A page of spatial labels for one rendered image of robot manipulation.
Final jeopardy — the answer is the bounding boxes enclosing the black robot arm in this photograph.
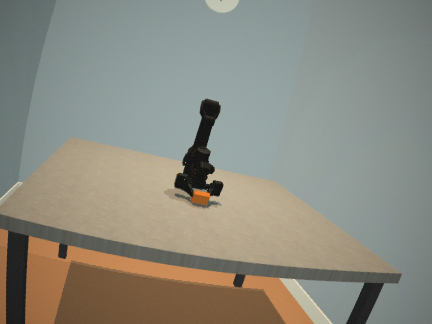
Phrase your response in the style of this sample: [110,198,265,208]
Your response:
[182,99,221,178]

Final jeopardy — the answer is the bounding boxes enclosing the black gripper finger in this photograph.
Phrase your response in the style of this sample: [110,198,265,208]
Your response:
[181,178,193,197]
[207,183,217,196]

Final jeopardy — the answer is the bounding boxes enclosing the orange block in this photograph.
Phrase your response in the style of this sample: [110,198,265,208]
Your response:
[191,190,210,205]

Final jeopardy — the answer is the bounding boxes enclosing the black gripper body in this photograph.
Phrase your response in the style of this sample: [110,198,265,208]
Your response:
[174,171,224,197]

